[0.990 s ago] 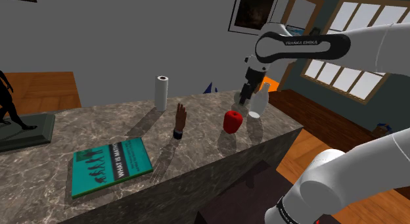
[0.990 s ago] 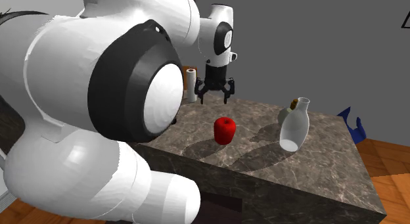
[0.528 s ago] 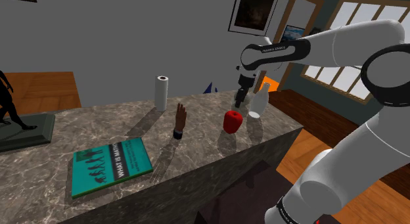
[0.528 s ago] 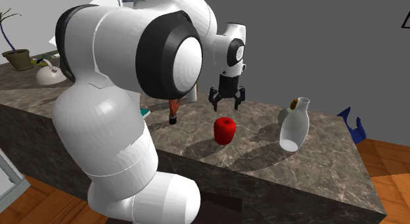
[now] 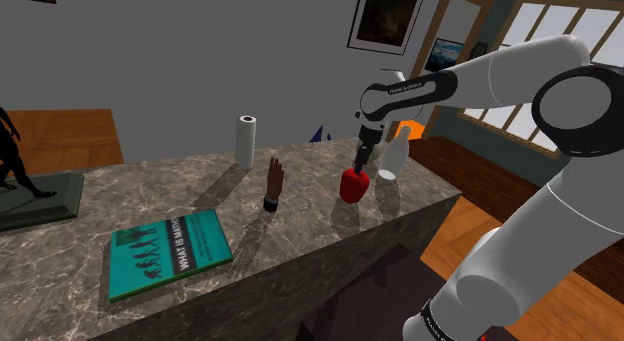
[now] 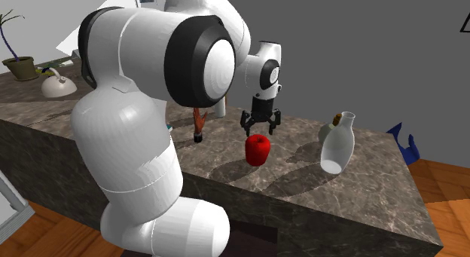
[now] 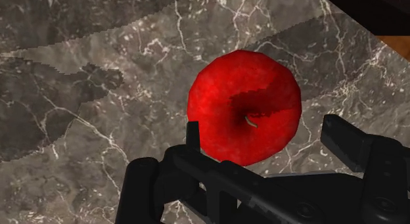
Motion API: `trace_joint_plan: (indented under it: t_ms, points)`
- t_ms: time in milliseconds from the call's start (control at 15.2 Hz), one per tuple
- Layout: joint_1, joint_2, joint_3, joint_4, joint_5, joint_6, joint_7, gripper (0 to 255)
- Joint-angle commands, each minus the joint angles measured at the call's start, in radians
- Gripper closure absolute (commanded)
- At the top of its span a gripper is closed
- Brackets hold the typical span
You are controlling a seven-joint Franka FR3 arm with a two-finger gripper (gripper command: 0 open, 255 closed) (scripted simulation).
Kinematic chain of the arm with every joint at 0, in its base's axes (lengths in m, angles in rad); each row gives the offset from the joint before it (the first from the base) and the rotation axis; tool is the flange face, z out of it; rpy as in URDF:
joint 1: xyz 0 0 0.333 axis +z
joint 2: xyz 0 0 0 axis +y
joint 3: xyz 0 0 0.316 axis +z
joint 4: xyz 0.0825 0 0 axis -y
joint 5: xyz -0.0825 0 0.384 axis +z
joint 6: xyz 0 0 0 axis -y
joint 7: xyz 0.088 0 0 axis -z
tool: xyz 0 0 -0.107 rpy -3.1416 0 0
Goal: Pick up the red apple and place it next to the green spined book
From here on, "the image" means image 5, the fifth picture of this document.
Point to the blue pointed object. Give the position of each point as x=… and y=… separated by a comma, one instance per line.
x=320, y=135

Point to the black figure on green base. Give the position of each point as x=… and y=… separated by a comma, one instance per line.
x=34, y=203

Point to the dark framed wall picture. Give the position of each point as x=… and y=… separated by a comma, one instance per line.
x=385, y=18

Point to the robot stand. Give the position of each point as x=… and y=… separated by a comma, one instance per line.
x=370, y=315

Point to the white bottle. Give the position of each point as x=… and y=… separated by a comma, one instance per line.
x=395, y=157

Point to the white paper towel roll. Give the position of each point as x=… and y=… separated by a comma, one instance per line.
x=245, y=142

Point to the red bell pepper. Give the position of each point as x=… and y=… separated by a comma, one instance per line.
x=353, y=186

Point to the teal book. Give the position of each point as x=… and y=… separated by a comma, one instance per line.
x=166, y=252

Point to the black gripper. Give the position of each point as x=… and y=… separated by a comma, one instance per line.
x=362, y=157

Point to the blue wall picture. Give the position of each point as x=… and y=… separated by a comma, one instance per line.
x=443, y=55

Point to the wood framed window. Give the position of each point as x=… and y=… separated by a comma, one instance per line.
x=560, y=18

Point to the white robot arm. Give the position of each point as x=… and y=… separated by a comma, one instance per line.
x=526, y=262

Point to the wood framed doorway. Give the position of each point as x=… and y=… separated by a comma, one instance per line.
x=434, y=23

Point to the orange object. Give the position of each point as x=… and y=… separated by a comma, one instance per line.
x=414, y=128

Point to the brown hand sculpture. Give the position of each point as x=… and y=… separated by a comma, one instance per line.
x=275, y=181

